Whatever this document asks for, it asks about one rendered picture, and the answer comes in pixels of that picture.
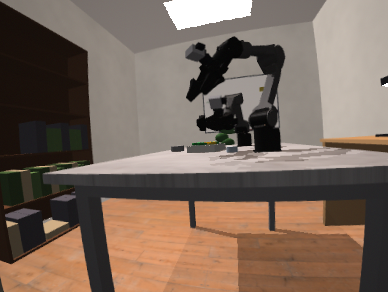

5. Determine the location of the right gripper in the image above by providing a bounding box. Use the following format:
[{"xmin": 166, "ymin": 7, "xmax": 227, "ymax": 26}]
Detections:
[{"xmin": 197, "ymin": 111, "xmax": 238, "ymax": 131}]

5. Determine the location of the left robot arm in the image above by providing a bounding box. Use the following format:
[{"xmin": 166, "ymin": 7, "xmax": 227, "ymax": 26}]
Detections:
[{"xmin": 185, "ymin": 36, "xmax": 285, "ymax": 153}]

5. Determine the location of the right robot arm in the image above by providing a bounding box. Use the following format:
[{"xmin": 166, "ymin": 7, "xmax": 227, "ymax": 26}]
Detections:
[{"xmin": 209, "ymin": 93, "xmax": 252, "ymax": 147}]

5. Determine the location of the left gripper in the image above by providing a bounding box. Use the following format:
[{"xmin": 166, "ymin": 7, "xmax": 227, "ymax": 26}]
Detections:
[{"xmin": 186, "ymin": 58, "xmax": 229, "ymax": 102}]

